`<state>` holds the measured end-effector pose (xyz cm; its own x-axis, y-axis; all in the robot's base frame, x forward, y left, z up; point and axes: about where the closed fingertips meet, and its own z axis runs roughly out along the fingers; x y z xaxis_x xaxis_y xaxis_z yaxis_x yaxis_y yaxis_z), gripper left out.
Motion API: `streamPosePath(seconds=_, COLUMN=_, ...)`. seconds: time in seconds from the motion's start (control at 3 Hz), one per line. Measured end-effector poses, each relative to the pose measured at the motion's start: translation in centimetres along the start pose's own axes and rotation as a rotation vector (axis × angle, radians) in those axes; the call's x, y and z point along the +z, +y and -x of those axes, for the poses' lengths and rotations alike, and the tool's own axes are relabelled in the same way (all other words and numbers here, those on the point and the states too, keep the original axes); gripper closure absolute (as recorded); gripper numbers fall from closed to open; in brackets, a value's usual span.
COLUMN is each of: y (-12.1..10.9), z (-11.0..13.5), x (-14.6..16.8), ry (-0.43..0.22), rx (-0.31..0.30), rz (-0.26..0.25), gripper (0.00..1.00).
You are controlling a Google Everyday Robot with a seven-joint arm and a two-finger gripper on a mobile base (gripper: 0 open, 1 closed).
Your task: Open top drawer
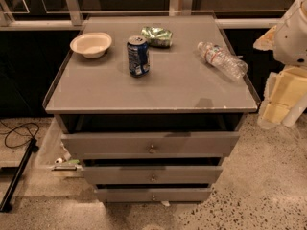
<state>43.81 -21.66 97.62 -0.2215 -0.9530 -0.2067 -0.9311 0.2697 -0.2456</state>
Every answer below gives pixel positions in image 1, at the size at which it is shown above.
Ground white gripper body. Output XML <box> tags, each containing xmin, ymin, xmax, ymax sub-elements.
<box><xmin>270</xmin><ymin>65</ymin><xmax>307</xmax><ymax>127</ymax></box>

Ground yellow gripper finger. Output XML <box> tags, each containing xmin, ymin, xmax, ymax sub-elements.
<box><xmin>253</xmin><ymin>25</ymin><xmax>276</xmax><ymax>51</ymax></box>
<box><xmin>257</xmin><ymin>73</ymin><xmax>289</xmax><ymax>129</ymax></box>

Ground grey top drawer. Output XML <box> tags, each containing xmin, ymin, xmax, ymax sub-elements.
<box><xmin>61</xmin><ymin>132</ymin><xmax>239</xmax><ymax>159</ymax></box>

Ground grey drawer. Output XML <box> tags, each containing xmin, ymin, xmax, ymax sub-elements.
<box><xmin>83</xmin><ymin>166</ymin><xmax>223</xmax><ymax>184</ymax></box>
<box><xmin>95</xmin><ymin>188</ymin><xmax>211</xmax><ymax>203</ymax></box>
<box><xmin>61</xmin><ymin>132</ymin><xmax>239</xmax><ymax>159</ymax></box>

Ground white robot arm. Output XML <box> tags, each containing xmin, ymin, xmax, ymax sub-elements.
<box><xmin>253</xmin><ymin>0</ymin><xmax>307</xmax><ymax>129</ymax></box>

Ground grey bottom drawer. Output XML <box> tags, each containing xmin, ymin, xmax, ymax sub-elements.
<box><xmin>95</xmin><ymin>188</ymin><xmax>211</xmax><ymax>203</ymax></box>

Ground grey drawer cabinet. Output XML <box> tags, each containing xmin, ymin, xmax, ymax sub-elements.
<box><xmin>44</xmin><ymin>15</ymin><xmax>258</xmax><ymax>192</ymax></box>

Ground grey middle drawer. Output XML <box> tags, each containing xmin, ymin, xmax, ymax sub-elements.
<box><xmin>83</xmin><ymin>166</ymin><xmax>223</xmax><ymax>184</ymax></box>

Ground clear plastic water bottle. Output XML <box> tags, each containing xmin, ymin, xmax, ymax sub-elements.
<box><xmin>198</xmin><ymin>42</ymin><xmax>248</xmax><ymax>81</ymax></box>

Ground green crumpled chip bag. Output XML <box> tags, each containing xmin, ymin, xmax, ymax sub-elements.
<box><xmin>141</xmin><ymin>27</ymin><xmax>173</xmax><ymax>48</ymax></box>

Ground blue soda can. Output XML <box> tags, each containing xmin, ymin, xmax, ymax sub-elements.
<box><xmin>127</xmin><ymin>35</ymin><xmax>150</xmax><ymax>77</ymax></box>

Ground white paper bowl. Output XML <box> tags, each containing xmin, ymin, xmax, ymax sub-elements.
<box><xmin>70</xmin><ymin>33</ymin><xmax>112</xmax><ymax>58</ymax></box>

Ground metal window railing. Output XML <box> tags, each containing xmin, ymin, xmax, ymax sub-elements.
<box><xmin>0</xmin><ymin>0</ymin><xmax>295</xmax><ymax>31</ymax></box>

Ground small items beside cabinet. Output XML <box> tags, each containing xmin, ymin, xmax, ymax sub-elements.
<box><xmin>52</xmin><ymin>143</ymin><xmax>81</xmax><ymax>172</ymax></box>

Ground black metal floor bar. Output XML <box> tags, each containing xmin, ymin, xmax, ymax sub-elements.
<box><xmin>0</xmin><ymin>138</ymin><xmax>39</xmax><ymax>213</ymax></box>

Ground black cable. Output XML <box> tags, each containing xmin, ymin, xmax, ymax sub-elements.
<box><xmin>0</xmin><ymin>120</ymin><xmax>40</xmax><ymax>150</ymax></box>

